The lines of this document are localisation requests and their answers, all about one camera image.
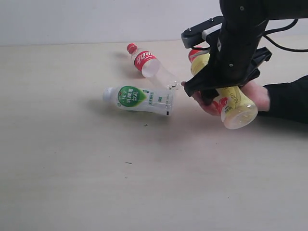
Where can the black sleeved forearm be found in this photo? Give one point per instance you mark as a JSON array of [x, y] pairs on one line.
[[288, 100]]

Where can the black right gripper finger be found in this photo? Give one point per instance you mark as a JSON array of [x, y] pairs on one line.
[[261, 55], [209, 78]]

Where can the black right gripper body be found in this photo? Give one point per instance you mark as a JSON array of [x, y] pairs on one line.
[[238, 40]]

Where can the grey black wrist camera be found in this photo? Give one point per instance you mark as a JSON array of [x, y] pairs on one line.
[[207, 31]]

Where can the clear bottle red label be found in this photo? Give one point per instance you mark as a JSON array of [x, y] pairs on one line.
[[152, 69]]

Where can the white bottle green label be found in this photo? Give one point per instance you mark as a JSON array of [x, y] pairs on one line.
[[131, 98]]

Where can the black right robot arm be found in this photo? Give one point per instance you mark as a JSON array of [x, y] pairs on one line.
[[273, 9]]

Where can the yellow bottle red cap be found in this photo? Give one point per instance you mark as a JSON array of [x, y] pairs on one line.
[[235, 109]]

